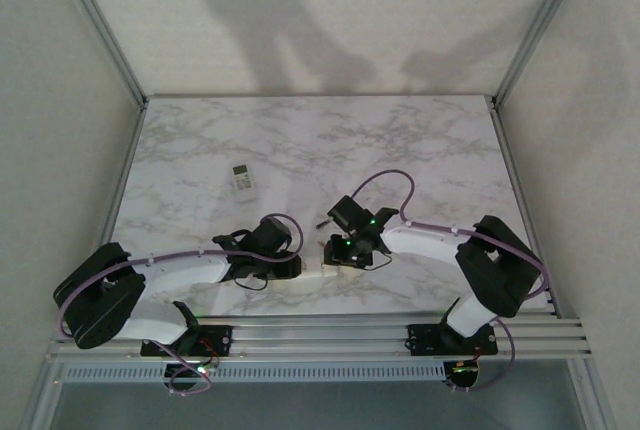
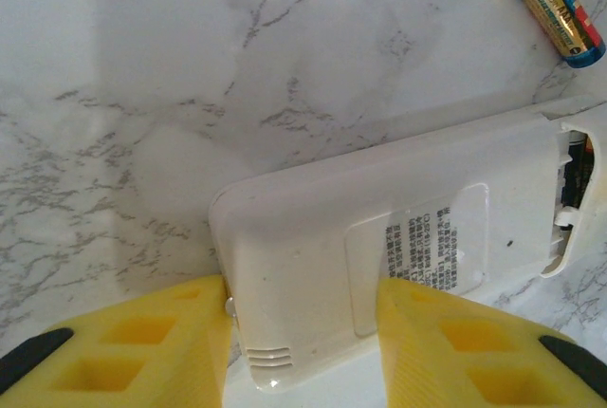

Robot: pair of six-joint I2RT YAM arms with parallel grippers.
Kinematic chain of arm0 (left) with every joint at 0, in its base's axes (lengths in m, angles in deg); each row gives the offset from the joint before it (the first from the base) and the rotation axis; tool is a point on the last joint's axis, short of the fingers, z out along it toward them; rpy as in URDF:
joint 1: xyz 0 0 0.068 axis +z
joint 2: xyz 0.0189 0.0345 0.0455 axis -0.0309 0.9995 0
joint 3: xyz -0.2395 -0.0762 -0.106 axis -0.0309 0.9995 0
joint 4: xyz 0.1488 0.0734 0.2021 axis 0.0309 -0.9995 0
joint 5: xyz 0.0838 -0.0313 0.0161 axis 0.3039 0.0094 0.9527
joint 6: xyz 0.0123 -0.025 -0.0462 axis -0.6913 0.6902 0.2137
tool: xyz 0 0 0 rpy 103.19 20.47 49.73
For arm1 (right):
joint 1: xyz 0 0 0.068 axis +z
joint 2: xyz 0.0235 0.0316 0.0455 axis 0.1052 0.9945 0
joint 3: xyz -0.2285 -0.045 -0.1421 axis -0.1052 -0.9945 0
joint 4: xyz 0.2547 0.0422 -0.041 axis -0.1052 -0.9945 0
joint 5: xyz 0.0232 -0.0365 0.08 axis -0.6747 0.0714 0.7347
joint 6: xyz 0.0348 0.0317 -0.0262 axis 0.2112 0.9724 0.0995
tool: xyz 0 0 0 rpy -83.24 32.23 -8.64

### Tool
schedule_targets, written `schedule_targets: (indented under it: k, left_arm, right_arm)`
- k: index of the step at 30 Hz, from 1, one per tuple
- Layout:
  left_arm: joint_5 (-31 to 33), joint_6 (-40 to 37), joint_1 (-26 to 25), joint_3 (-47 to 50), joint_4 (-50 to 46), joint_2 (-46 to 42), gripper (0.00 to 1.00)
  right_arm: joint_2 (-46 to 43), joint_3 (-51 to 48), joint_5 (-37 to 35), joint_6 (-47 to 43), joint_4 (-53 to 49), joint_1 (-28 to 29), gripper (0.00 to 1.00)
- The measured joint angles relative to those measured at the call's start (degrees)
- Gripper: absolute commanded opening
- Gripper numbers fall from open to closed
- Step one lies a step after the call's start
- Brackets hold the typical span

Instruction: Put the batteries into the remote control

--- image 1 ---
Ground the aluminium table side rail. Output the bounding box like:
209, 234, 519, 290
487, 99, 560, 319
97, 99, 149, 251

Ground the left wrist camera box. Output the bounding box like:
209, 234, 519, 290
251, 217, 295, 254

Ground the grey slotted cable duct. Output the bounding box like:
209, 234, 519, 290
64, 362, 446, 384

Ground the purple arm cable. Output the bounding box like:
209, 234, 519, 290
55, 213, 305, 396
351, 170, 546, 394

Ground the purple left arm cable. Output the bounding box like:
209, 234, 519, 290
55, 213, 305, 396

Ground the aluminium mounting rail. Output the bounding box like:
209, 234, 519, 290
47, 317, 594, 362

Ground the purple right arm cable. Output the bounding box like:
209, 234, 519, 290
351, 170, 546, 394

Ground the aluminium frame post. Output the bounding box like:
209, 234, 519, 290
49, 0, 150, 110
489, 0, 594, 110

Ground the circuit board with LED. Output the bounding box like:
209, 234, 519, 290
443, 358, 485, 392
164, 360, 221, 395

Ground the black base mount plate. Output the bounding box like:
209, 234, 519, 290
140, 324, 235, 357
407, 323, 500, 356

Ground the aluminium frame leg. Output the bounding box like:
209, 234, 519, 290
22, 357, 66, 430
569, 357, 619, 430

